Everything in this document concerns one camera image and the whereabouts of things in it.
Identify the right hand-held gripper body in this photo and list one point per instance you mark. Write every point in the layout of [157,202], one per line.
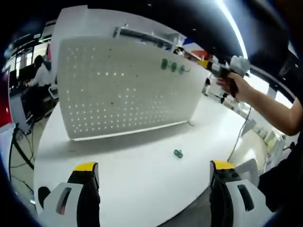
[239,65]

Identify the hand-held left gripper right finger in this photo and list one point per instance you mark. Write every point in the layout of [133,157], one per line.
[234,203]

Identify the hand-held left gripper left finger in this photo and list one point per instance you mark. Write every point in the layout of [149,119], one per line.
[78,203]

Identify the green hook assembly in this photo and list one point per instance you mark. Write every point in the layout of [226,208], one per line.
[178,153]
[182,69]
[164,64]

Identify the white perforated mounting plate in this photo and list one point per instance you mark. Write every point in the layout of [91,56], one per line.
[130,94]

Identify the person's right hand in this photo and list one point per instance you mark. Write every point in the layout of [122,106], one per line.
[242,87]

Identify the person's black shoe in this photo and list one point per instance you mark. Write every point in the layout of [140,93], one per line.
[43,194]

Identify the ceiling light strip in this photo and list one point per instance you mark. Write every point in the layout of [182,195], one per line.
[233,26]

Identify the person's dark clothing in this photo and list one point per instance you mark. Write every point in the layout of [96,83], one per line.
[281,182]

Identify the white shelf rack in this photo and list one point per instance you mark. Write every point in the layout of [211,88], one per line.
[146,35]

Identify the white laptop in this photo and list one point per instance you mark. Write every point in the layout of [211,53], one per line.
[4,101]

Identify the black monitor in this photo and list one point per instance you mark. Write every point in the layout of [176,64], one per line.
[22,73]

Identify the red blue wall banner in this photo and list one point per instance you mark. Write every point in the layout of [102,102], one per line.
[198,53]

